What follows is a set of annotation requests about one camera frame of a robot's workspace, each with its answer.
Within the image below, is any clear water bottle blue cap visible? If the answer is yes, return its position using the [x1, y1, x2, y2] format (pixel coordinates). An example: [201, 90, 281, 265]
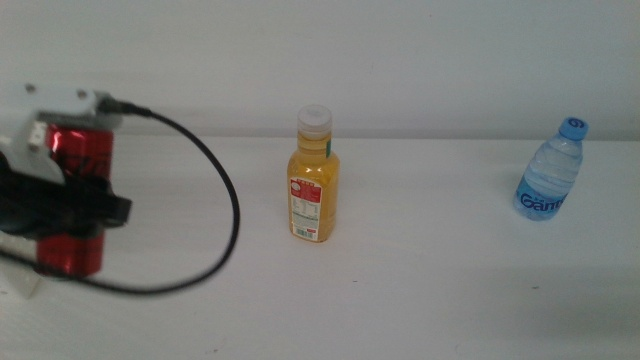
[512, 116, 590, 222]

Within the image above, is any red soda can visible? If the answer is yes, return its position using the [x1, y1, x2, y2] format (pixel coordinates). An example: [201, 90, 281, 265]
[34, 124, 115, 279]

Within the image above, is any orange juice bottle white cap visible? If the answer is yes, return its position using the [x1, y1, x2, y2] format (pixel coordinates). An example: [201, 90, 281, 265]
[286, 103, 341, 244]

